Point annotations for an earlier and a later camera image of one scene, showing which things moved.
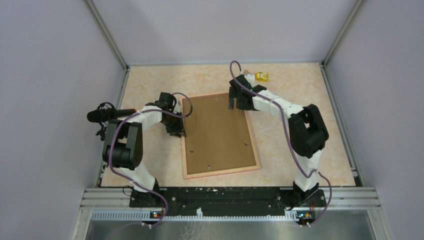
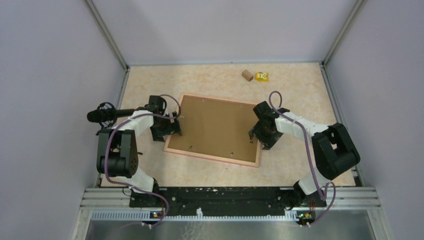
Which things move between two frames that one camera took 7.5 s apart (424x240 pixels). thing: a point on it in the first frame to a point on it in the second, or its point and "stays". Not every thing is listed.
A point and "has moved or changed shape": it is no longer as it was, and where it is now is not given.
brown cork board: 218,140 has moved or changed shape
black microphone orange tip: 105,111 stays
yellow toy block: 262,76 stays
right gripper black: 231,102 to 268,142
